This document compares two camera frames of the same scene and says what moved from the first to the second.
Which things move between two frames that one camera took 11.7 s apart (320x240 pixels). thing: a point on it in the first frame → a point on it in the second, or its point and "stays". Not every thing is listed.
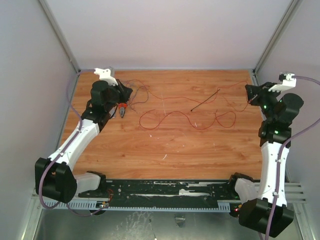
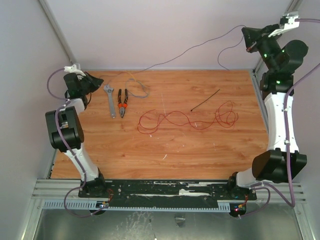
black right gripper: (256, 91) → (258, 40)
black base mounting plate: (161, 191) stays
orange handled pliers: (122, 106) stays
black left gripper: (125, 91) → (96, 82)
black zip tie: (205, 100) stays
